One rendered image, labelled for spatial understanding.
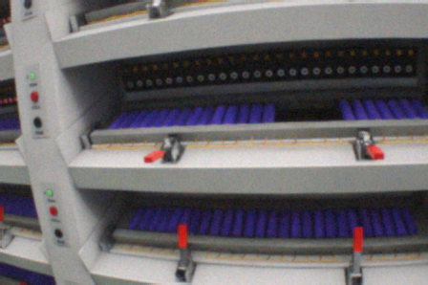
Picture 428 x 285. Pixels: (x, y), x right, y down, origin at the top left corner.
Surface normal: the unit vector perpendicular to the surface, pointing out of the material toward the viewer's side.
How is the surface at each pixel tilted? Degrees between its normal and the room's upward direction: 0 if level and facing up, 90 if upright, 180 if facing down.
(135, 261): 20
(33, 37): 90
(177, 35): 110
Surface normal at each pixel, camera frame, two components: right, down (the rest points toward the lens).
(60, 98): 0.96, -0.03
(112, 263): -0.16, -0.85
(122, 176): -0.22, 0.52
